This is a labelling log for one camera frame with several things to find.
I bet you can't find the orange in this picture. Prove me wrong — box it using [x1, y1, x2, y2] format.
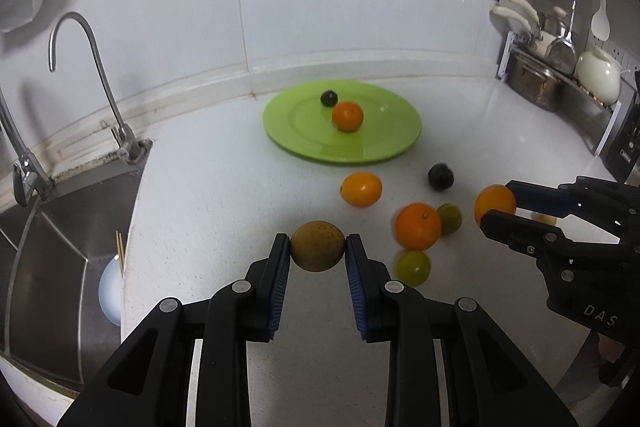
[394, 202, 442, 251]
[340, 172, 383, 208]
[474, 184, 517, 228]
[331, 101, 364, 133]

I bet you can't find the large chrome faucet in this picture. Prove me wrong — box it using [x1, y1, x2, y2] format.
[0, 82, 53, 208]

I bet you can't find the dark plum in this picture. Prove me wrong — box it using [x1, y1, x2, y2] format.
[428, 163, 455, 192]

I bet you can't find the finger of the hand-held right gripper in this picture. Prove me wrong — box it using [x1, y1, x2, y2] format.
[505, 176, 640, 233]
[479, 209, 640, 304]

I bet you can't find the white ceramic pot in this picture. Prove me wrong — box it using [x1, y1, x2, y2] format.
[576, 45, 623, 104]

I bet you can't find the green citrus fruit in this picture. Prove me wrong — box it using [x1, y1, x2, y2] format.
[395, 249, 432, 286]
[436, 203, 463, 235]

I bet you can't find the white bowl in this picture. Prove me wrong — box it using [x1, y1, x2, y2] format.
[97, 255, 124, 327]

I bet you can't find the brown round fruit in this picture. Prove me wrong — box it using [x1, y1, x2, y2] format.
[290, 220, 347, 273]

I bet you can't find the white-handled knife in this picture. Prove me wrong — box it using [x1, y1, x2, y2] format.
[490, 5, 532, 40]
[505, 0, 541, 25]

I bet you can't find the green plate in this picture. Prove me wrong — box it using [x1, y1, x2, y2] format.
[262, 80, 423, 165]

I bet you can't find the white rice paddle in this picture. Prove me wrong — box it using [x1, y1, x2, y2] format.
[591, 0, 611, 42]

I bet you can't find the thin gooseneck faucet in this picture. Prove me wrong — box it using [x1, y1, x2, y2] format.
[48, 12, 143, 164]

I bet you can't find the stainless steel sink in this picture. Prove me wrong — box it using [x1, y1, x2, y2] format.
[0, 147, 151, 393]

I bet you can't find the black appliance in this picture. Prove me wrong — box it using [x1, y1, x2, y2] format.
[602, 72, 640, 182]

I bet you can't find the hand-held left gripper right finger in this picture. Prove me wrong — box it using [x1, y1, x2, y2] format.
[345, 233, 581, 427]

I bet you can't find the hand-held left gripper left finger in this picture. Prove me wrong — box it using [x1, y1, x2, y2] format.
[56, 233, 292, 427]

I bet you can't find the metal spatula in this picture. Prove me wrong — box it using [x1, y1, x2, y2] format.
[547, 0, 581, 75]

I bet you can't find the stainless steel pot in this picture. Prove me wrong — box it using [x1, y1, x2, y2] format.
[507, 54, 568, 110]

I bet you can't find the metal dish rack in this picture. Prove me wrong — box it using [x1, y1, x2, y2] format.
[495, 32, 623, 155]

